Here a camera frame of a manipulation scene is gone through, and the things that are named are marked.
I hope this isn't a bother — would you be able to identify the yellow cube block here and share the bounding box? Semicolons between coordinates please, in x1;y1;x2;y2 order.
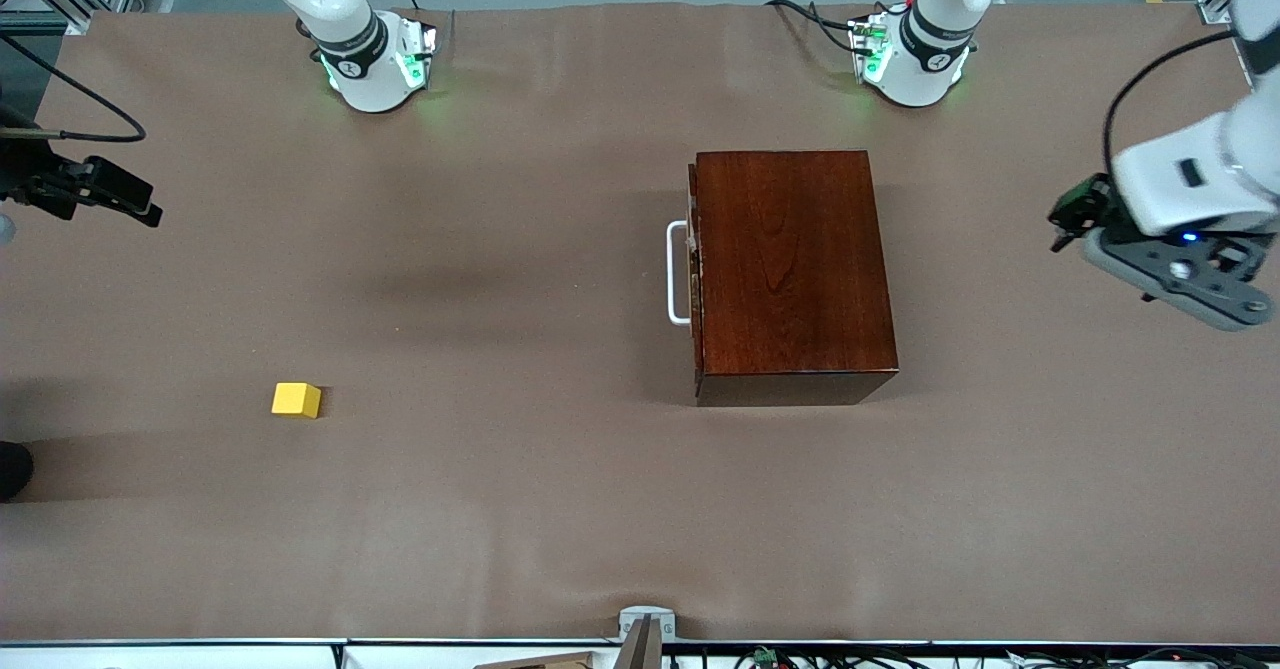
271;382;323;420

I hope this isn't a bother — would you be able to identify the light wood drawer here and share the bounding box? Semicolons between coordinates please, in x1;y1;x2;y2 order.
667;162;703;400

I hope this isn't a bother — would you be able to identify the dark red wooden cabinet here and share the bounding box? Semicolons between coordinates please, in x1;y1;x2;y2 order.
695;149;899;408

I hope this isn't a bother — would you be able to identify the black round object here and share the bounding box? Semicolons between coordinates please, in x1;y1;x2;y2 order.
0;441;35;502

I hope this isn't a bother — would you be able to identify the brown table cover mat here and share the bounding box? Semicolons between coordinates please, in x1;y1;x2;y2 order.
0;1;1280;645

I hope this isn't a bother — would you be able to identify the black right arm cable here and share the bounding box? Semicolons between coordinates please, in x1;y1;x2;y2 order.
0;35;148;142

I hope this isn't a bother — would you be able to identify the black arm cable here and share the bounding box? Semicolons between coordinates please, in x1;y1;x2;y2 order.
0;35;148;142
1102;29;1241;186

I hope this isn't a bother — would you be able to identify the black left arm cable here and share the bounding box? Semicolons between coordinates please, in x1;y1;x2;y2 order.
1102;29;1241;186

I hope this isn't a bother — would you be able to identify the white table edge rail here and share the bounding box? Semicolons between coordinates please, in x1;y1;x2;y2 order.
0;637;1280;669

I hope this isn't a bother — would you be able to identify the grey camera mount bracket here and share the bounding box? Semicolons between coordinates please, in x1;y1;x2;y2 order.
618;605;677;642

